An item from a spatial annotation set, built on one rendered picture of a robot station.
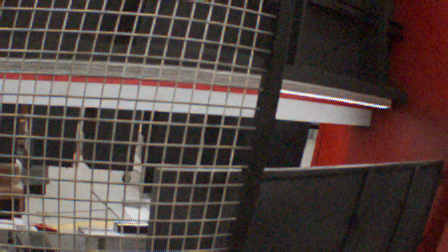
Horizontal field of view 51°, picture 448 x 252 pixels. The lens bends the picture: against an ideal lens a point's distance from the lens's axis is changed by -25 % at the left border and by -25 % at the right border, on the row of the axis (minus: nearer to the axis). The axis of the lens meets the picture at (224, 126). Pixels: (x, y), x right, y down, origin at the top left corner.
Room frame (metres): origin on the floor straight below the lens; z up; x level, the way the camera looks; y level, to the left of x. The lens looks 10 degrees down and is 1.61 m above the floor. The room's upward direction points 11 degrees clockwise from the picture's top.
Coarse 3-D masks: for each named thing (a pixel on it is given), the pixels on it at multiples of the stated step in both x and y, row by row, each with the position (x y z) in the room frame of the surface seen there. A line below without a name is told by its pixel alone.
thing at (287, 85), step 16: (0, 64) 1.00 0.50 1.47; (16, 64) 1.03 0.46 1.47; (32, 64) 1.05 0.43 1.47; (48, 64) 1.08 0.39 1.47; (64, 64) 1.11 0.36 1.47; (80, 64) 1.14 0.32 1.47; (96, 64) 1.17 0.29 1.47; (112, 64) 1.19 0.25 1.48; (128, 64) 1.22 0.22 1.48; (208, 80) 1.35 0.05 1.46; (224, 80) 1.38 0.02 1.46; (240, 80) 1.41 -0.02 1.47; (256, 80) 1.43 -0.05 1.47; (288, 80) 1.50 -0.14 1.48; (336, 96) 1.62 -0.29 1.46; (352, 96) 1.67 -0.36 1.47; (368, 96) 1.72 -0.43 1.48
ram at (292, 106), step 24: (0, 96) 1.19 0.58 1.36; (24, 96) 1.25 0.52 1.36; (96, 96) 1.39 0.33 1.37; (144, 96) 1.49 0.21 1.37; (168, 96) 1.53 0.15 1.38; (216, 96) 1.62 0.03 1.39; (240, 96) 1.67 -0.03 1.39; (288, 96) 1.78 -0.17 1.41; (312, 96) 1.85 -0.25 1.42; (312, 120) 1.86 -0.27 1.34; (336, 120) 1.94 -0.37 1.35; (360, 120) 2.03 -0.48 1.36
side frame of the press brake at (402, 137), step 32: (416, 0) 1.93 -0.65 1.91; (416, 32) 1.92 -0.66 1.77; (416, 64) 1.91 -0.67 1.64; (416, 96) 1.89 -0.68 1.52; (320, 128) 2.29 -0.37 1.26; (352, 128) 2.15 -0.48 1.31; (384, 128) 2.01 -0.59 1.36; (416, 128) 1.87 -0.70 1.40; (320, 160) 2.26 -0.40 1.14; (352, 160) 2.12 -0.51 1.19; (384, 160) 1.98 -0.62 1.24; (416, 160) 1.84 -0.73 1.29
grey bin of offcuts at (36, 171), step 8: (24, 168) 3.85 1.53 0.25; (32, 168) 3.93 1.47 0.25; (40, 168) 4.00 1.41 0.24; (48, 168) 4.08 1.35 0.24; (40, 176) 4.01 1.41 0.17; (48, 176) 4.09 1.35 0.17; (24, 184) 3.84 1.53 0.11; (32, 184) 3.92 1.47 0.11; (40, 184) 4.13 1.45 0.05; (40, 192) 4.06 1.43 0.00
